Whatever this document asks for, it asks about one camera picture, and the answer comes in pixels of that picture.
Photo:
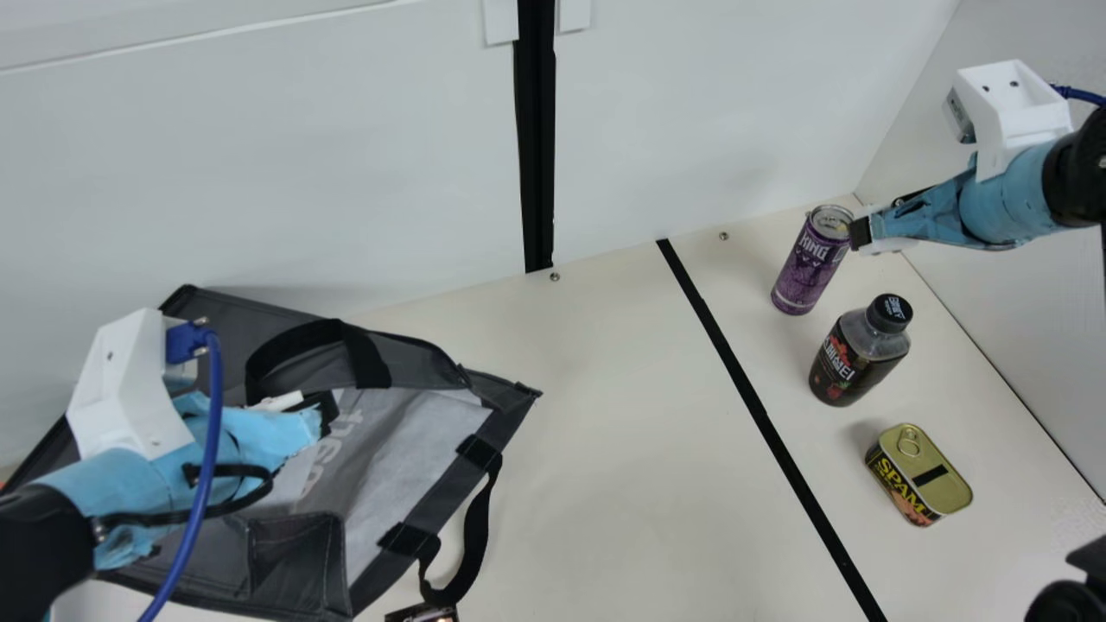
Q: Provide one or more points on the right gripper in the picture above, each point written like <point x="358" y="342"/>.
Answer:
<point x="994" y="207"/>

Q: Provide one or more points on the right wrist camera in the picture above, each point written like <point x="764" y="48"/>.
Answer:
<point x="1011" y="108"/>

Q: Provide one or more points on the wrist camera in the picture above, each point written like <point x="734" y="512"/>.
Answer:
<point x="121" y="389"/>
<point x="1011" y="108"/>

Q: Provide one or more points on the black post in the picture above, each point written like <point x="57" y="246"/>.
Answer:
<point x="536" y="130"/>

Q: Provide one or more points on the dark coffee bottle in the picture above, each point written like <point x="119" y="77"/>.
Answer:
<point x="855" y="358"/>

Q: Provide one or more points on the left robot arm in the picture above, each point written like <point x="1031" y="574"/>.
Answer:
<point x="39" y="561"/>

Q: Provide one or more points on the black strip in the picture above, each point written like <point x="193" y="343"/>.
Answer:
<point x="760" y="415"/>

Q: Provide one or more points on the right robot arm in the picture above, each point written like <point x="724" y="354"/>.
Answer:
<point x="1080" y="173"/>

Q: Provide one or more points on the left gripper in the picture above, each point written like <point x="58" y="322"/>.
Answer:
<point x="130" y="492"/>

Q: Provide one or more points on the purple can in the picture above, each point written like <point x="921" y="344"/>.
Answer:
<point x="812" y="268"/>

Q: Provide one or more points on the gold rectangular tin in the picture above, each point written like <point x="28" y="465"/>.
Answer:
<point x="920" y="475"/>

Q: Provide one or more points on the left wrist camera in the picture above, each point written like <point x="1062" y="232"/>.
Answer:
<point x="121" y="389"/>

